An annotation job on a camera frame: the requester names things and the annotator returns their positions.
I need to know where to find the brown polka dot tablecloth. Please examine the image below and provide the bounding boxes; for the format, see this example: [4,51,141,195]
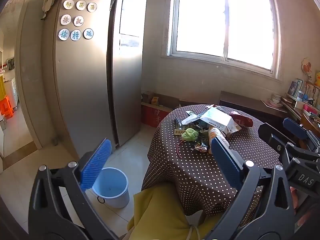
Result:
[142,105,279,216]

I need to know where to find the blue white mask box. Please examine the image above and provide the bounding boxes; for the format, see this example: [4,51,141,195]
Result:
[200,107,241,135]

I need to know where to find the light blue trash bucket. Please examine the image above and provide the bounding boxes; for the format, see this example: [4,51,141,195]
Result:
[92,167,130,209]

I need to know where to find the white orange plastic bag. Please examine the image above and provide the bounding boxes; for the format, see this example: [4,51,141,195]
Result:
[208,126,229,154]

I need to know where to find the yellow trousers leg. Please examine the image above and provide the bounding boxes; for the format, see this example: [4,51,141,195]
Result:
[124,183,222,239]

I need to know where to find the dark red snack bag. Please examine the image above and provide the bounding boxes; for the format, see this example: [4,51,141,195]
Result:
[229,111,253,127]

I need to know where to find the orange plastic stool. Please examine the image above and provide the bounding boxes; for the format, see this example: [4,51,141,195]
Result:
[0,95,14,118]

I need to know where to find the stacked white bowls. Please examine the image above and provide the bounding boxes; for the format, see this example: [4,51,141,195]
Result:
[271,94,281,104]

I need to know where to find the red cardboard box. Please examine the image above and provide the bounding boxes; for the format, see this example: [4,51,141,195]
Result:
[141,102,172,128]

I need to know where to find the green plush toy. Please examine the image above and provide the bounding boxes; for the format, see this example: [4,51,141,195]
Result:
[181,128,199,141]

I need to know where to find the silver double door refrigerator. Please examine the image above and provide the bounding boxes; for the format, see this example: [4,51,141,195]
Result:
[41,0,146,159]

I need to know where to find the black snack wrapper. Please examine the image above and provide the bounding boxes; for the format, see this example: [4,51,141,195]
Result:
[194,130,210,153]

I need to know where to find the dark wooden cabinet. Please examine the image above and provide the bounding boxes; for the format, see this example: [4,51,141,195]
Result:
[219,91,288,132]

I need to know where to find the right hand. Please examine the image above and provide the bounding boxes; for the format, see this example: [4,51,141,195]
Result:
[290,187,302,210]

